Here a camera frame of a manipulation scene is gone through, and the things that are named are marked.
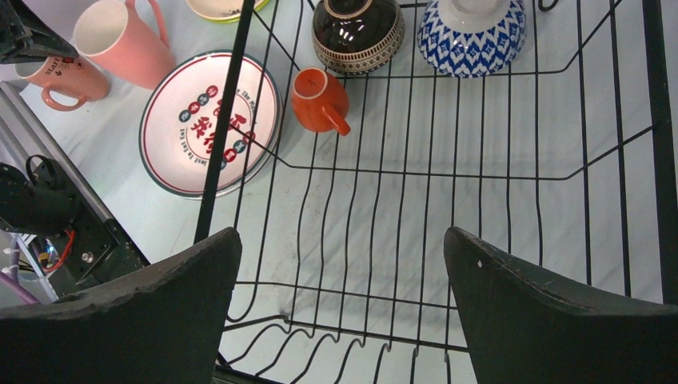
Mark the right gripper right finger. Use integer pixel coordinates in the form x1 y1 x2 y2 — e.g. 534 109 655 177
444 226 677 383

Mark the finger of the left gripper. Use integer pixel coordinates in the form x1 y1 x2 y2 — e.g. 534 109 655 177
1 0 79 65

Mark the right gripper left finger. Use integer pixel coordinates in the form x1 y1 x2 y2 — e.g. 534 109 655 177
1 228 242 383

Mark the small pink cup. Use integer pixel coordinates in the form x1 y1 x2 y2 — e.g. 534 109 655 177
13 57 110 112

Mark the large pink cup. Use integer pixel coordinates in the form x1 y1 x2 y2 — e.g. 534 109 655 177
73 0 177 90

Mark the Just To Eat plate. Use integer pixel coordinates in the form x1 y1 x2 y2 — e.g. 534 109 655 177
138 50 282 199

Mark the cream plate with plum blossom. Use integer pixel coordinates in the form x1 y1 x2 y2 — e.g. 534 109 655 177
185 0 245 23

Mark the orange cup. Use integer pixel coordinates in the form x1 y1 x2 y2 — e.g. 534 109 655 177
291 67 351 136

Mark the right controller board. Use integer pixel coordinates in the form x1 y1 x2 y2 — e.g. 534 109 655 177
28 230 76 274

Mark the blue white patterned cup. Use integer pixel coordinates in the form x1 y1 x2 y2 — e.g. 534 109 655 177
416 1 526 78

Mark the dark brown glazed bowl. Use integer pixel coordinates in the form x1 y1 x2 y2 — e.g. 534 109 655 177
312 0 405 76

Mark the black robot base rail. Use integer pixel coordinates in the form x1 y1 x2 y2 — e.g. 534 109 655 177
1 82 150 302

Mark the black wire dish rack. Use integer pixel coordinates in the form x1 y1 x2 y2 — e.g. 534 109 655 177
212 1 677 383

